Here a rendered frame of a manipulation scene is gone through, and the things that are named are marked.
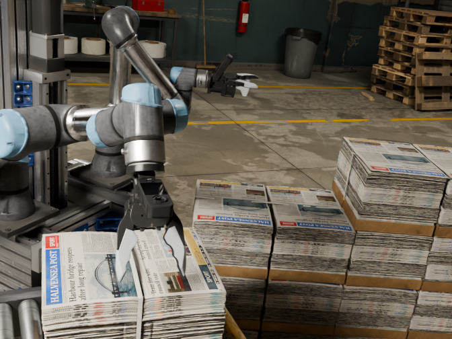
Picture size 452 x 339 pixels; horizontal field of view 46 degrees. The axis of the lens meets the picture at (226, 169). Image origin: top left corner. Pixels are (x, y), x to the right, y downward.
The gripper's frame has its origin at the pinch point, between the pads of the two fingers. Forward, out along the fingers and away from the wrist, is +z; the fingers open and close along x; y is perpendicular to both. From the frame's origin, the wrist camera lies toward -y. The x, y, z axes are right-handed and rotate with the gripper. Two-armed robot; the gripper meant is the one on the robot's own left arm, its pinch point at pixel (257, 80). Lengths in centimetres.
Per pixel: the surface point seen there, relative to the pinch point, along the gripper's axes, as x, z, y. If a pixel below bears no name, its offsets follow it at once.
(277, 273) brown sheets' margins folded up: 54, 15, 53
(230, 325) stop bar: 109, -1, 27
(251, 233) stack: 53, 4, 38
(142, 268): 117, -23, 5
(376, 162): 37, 45, 12
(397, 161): 33, 54, 13
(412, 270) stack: 49, 65, 49
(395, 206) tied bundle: 46, 53, 23
